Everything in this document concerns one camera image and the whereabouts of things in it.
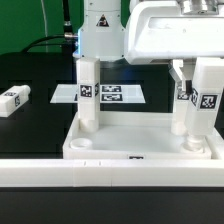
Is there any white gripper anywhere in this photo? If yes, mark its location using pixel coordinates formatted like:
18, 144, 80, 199
124, 0, 224, 95

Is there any white desk top tray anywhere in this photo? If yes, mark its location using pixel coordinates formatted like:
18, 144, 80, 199
63, 111, 224, 160

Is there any white tag mat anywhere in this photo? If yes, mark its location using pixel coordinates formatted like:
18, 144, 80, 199
50, 84, 145, 104

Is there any white front fence bar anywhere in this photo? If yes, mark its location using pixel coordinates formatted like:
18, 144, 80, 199
0, 159, 224, 187

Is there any black cable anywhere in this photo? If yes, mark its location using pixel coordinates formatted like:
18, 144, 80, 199
20, 0, 80, 54

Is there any white thin cable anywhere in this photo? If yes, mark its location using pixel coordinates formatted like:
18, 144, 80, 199
40, 0, 50, 54

